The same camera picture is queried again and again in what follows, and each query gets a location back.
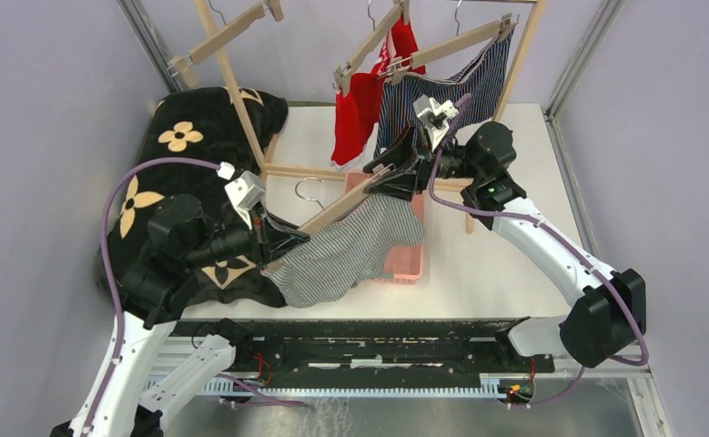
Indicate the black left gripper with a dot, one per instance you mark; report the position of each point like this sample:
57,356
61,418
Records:
268,235

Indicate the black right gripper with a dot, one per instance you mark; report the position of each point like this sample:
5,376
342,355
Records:
400,157

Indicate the grey striped underwear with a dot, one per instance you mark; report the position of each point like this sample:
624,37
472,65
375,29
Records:
340,256

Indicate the wooden clip hanger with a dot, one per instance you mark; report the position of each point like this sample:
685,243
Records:
217,38
341,207

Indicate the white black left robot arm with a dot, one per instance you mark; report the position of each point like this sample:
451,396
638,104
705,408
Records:
153,295

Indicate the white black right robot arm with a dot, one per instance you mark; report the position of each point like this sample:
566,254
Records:
607,319

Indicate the red printed underwear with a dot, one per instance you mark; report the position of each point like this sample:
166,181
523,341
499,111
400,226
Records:
357,112

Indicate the empty wooden clip hanger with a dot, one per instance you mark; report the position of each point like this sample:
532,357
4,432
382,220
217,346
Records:
217,38

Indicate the pink perforated plastic basket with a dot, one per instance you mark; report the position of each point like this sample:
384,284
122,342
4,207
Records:
404,264

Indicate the dark striped boxer shorts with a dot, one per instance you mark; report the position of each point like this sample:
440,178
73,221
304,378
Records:
482,80

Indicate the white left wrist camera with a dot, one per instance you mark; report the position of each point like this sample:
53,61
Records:
244,190

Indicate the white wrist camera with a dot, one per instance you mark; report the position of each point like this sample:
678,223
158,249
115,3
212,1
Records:
244,190
435,117

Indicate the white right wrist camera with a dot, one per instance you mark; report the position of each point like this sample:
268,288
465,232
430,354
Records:
435,117

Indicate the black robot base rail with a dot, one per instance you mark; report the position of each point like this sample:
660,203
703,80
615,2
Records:
364,358

